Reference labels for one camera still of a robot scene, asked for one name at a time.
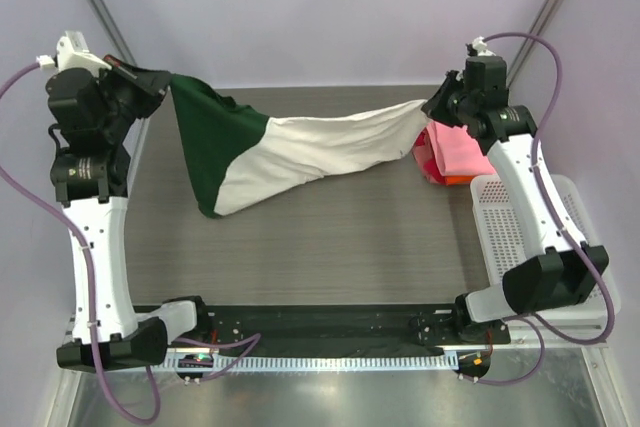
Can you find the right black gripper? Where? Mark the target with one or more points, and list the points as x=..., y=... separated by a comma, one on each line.
x=436, y=107

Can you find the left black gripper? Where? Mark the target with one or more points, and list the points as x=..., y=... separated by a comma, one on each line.
x=151, y=84

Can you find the green and white t-shirt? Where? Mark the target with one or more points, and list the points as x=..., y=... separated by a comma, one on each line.
x=237, y=156

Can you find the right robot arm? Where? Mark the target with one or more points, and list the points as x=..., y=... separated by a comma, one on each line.
x=561, y=268

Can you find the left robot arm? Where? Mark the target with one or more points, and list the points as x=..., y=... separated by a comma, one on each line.
x=91, y=186

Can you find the folded pink t-shirt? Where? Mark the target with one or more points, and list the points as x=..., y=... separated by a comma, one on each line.
x=456, y=153

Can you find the folded red t-shirt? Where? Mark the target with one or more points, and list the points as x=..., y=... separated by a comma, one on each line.
x=423, y=155

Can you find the folded orange t-shirt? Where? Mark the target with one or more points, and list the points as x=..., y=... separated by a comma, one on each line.
x=457, y=180

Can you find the white plastic laundry basket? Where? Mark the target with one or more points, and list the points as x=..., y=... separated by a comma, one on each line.
x=503, y=246

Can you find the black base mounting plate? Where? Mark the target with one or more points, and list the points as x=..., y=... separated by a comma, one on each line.
x=347, y=331

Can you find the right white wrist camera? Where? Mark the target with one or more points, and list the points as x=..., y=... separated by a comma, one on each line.
x=478, y=47

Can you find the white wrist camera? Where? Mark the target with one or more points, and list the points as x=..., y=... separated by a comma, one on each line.
x=478, y=47
x=72, y=52

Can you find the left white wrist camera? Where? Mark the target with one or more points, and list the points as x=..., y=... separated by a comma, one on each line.
x=72, y=52

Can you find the left aluminium frame post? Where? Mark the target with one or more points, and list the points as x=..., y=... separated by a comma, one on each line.
x=111, y=29

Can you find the aluminium frame post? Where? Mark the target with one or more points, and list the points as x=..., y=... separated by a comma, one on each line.
x=111, y=29
x=542, y=21

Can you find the right aluminium frame post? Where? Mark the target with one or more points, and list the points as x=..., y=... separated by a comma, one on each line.
x=542, y=21

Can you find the slotted white cable duct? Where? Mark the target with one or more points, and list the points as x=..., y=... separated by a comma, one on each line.
x=179, y=364

